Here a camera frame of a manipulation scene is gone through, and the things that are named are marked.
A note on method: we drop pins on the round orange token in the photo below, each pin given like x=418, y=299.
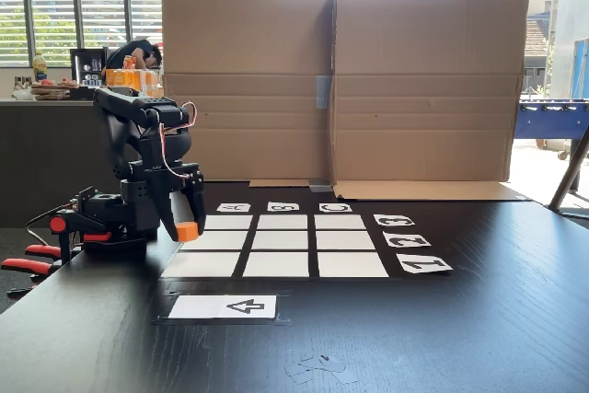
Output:
x=186, y=232

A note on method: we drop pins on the white paper grid square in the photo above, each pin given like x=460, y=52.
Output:
x=201, y=265
x=353, y=265
x=282, y=222
x=345, y=240
x=280, y=240
x=230, y=222
x=276, y=265
x=340, y=222
x=223, y=240

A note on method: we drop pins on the paper sheet letter A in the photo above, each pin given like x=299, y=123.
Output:
x=234, y=208

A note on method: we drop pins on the paper sheet letter B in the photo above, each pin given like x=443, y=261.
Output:
x=283, y=207

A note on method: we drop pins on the white arrow paper sheet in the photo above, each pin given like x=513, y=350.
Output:
x=198, y=307

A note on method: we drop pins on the orange snack bag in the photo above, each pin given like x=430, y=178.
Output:
x=129, y=62

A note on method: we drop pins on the person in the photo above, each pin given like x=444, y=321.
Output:
x=140, y=52

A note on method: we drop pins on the black machine with glasses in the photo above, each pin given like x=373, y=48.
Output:
x=87, y=66

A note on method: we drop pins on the dark grey counter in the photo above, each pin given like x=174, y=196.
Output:
x=37, y=144

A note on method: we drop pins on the paper sheet letter C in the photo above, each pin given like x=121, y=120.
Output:
x=335, y=208

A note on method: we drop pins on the wooden boards with food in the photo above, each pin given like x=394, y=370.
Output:
x=53, y=89

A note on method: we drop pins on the yellow drink bottle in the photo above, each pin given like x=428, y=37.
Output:
x=40, y=66

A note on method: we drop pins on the paper sheet number 3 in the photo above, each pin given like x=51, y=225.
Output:
x=394, y=220

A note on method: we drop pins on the clear tape scraps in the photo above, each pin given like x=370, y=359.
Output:
x=322, y=367

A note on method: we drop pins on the paper sheet number 2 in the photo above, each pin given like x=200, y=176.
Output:
x=407, y=240

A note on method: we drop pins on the paper sheet number 1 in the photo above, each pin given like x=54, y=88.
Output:
x=423, y=264

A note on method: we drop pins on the brown cardboard screen with flap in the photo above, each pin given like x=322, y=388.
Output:
x=428, y=89

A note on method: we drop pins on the blue foosball table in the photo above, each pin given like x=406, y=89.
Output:
x=550, y=121

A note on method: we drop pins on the slanted metal leg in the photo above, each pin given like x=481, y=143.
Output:
x=568, y=172

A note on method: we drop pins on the grey duct tape strip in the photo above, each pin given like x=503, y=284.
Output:
x=323, y=91
x=320, y=186

